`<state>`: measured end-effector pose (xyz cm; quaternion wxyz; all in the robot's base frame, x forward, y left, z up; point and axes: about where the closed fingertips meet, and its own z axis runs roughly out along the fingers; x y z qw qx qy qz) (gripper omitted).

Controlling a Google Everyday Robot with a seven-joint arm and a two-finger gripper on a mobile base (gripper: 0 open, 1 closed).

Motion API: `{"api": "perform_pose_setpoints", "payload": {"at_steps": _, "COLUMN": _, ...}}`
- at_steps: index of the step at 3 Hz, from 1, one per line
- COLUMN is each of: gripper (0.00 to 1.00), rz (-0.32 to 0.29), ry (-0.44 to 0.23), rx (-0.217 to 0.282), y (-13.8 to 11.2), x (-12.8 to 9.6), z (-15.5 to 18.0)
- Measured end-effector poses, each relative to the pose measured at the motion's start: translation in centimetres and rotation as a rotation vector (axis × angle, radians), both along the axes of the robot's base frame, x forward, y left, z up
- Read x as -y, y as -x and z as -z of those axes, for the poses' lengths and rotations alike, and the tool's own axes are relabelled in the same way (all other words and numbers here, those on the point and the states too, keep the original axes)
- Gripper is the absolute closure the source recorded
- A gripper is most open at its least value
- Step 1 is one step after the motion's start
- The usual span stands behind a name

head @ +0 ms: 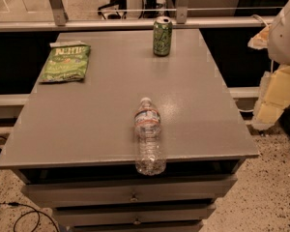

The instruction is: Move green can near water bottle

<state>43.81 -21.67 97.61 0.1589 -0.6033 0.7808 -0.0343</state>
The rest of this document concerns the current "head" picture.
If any grey metal railing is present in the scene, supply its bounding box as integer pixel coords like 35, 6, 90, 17
0, 0, 274, 32

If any middle grey drawer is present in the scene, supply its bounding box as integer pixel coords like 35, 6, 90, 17
53, 203, 216, 226

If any black floor cable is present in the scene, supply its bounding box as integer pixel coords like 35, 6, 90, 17
0, 200, 61, 232

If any green soda can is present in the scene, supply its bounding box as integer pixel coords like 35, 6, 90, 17
153, 16, 173, 56

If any grey drawer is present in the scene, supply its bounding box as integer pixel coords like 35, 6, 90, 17
53, 203, 216, 226
21, 174, 237, 208

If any green kettle chips bag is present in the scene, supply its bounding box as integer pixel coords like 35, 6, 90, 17
40, 41, 91, 83

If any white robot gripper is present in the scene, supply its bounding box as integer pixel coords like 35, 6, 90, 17
247, 0, 290, 131

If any top grey drawer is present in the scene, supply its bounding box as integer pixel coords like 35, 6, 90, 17
21, 174, 237, 208

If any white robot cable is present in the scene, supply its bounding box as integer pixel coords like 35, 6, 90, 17
251, 14, 269, 27

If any clear plastic water bottle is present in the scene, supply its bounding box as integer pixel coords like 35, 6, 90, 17
134, 98, 166, 176

